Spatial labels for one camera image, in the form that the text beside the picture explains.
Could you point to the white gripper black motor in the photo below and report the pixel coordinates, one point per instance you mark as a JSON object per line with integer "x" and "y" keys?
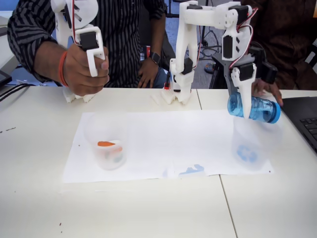
{"x": 246, "y": 71}

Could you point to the blue plastic bottle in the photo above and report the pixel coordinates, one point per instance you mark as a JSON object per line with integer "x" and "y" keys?
{"x": 262, "y": 109}

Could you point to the white leader arm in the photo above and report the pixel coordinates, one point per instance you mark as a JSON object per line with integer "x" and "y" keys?
{"x": 62, "y": 24}

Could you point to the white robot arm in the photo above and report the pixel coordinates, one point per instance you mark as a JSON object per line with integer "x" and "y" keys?
{"x": 185, "y": 37}

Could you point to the striped-shirt person's left forearm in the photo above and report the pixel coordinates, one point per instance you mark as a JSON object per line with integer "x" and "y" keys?
{"x": 157, "y": 32}

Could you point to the orange carrot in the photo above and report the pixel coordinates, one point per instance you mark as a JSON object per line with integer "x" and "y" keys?
{"x": 105, "y": 143}

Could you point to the brown-shirt person's right hand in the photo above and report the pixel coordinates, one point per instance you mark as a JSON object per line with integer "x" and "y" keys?
{"x": 266, "y": 90}

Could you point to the striped-shirt person's left hand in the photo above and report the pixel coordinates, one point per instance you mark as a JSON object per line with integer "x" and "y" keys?
{"x": 147, "y": 73}

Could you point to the striped-shirt person's right hand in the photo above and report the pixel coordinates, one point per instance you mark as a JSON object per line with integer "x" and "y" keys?
{"x": 79, "y": 74}

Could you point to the black office chair with armrest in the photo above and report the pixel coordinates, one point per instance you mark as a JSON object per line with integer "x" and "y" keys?
{"x": 218, "y": 74}

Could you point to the black gripper webcam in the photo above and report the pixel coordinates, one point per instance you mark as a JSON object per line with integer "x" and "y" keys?
{"x": 268, "y": 72}

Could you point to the right clear plastic cup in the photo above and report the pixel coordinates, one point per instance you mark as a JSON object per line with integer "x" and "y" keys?
{"x": 260, "y": 143}

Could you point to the clear plastic cup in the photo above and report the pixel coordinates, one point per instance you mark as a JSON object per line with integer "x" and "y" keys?
{"x": 123, "y": 138}
{"x": 260, "y": 143}

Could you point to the white paper sheet blue print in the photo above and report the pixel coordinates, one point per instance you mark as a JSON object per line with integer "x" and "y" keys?
{"x": 203, "y": 138}

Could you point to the black laptop keyboard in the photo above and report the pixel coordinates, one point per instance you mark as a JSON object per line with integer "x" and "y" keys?
{"x": 302, "y": 109}

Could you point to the black wheeled metal rack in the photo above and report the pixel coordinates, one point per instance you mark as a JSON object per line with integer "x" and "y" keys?
{"x": 202, "y": 34}

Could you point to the person in brown shirt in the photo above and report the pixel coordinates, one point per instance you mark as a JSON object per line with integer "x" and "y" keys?
{"x": 284, "y": 32}

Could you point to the black smartwatch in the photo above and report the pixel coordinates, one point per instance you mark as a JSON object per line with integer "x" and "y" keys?
{"x": 154, "y": 57}

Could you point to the red and black box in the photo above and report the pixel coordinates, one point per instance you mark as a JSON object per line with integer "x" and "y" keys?
{"x": 146, "y": 52}

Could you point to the plain white paper sheet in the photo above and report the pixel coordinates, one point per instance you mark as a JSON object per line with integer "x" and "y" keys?
{"x": 148, "y": 148}

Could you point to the left clear plastic cup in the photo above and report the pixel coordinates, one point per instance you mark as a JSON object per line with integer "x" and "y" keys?
{"x": 123, "y": 138}

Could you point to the striped-shirt person's torso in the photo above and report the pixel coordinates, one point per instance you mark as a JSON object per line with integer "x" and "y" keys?
{"x": 123, "y": 37}

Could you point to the black tablet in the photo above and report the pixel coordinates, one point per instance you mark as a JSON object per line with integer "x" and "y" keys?
{"x": 5, "y": 78}

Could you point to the white side desk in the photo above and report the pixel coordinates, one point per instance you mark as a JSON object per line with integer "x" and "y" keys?
{"x": 3, "y": 59}

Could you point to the flat black device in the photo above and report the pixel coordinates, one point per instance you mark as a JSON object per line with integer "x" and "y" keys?
{"x": 3, "y": 31}

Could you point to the flat grey device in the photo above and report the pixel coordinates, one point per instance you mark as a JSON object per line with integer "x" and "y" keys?
{"x": 3, "y": 21}

